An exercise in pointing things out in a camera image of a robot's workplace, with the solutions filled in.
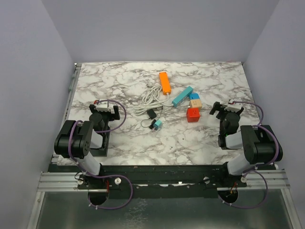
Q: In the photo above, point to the small teal plug adapter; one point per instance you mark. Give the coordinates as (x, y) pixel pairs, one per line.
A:
(157, 125)

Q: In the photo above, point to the teal power strip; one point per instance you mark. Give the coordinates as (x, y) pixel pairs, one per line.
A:
(182, 96)

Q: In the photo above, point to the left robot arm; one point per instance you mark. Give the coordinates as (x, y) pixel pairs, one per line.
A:
(81, 142)

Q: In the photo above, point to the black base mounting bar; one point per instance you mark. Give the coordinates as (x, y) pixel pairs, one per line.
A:
(123, 182)

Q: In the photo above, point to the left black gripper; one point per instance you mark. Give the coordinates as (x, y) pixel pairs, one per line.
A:
(112, 116)

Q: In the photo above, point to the blue cube socket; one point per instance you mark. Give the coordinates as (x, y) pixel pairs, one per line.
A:
(194, 96)

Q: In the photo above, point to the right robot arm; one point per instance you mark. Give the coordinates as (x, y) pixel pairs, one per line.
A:
(258, 142)

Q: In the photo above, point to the red cube socket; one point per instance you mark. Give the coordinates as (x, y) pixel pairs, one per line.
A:
(193, 115)

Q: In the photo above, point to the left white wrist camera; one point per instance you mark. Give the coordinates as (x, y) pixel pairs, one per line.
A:
(102, 106)

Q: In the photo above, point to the aluminium frame rail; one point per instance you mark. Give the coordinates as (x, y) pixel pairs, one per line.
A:
(57, 182)

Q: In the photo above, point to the orange power strip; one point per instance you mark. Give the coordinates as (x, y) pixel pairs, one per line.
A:
(165, 84)

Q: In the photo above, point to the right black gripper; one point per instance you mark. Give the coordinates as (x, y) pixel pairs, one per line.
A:
(219, 107)

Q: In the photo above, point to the beige cube socket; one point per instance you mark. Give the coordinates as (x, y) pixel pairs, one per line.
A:
(195, 103)

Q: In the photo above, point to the black charger with cable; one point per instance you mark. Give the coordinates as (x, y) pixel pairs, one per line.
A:
(153, 117)

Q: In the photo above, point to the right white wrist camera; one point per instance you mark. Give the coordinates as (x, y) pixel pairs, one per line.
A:
(233, 107)

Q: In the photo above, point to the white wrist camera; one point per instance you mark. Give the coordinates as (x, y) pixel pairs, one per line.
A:
(102, 106)
(233, 107)

